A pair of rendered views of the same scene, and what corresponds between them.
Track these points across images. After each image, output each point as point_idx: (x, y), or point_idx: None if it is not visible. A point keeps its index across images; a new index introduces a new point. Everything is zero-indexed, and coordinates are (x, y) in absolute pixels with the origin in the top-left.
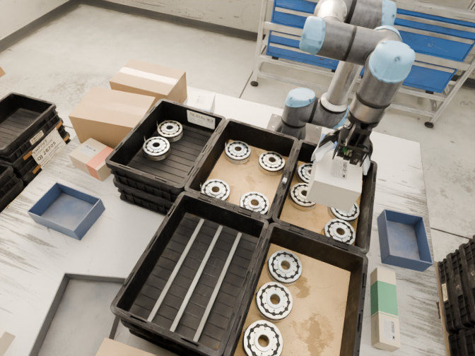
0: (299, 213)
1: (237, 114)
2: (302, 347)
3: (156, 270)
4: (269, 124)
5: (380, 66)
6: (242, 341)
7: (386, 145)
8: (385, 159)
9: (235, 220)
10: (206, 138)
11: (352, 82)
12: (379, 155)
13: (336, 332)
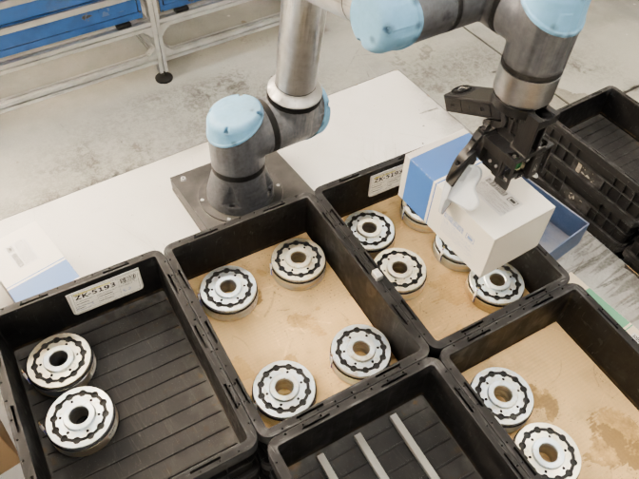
0: (419, 304)
1: (106, 225)
2: (628, 474)
3: None
4: (191, 201)
5: (563, 17)
6: None
7: (369, 104)
8: (389, 125)
9: (378, 404)
10: (140, 316)
11: (321, 43)
12: (377, 126)
13: (629, 412)
